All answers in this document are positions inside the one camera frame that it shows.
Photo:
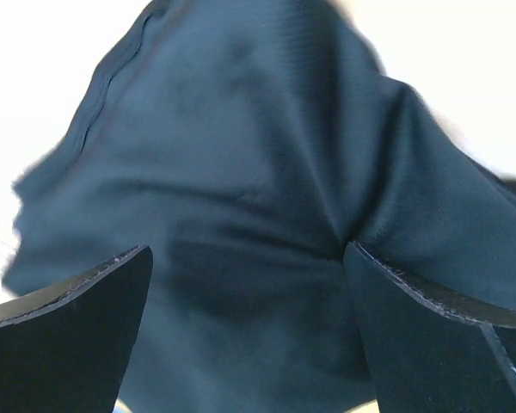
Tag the black t shirt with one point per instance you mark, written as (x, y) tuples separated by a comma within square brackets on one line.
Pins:
[(249, 144)]

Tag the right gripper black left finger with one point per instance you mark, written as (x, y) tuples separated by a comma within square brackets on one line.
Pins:
[(66, 347)]

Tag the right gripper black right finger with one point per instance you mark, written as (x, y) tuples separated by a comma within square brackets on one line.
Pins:
[(429, 348)]

